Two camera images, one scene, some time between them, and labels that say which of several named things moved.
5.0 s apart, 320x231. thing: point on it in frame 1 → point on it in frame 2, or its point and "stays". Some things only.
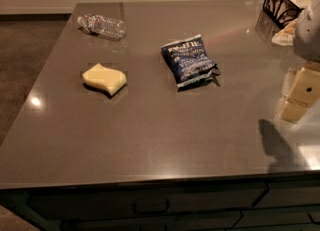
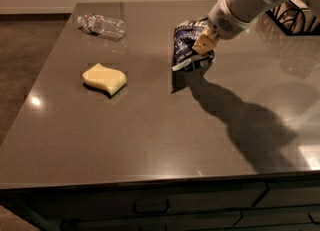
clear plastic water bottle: (96, 23) stays
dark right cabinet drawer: (290, 193) stays
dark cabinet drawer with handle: (144, 200) stays
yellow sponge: (108, 79) stays
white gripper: (308, 36) → (222, 22)
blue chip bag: (189, 63) → (185, 56)
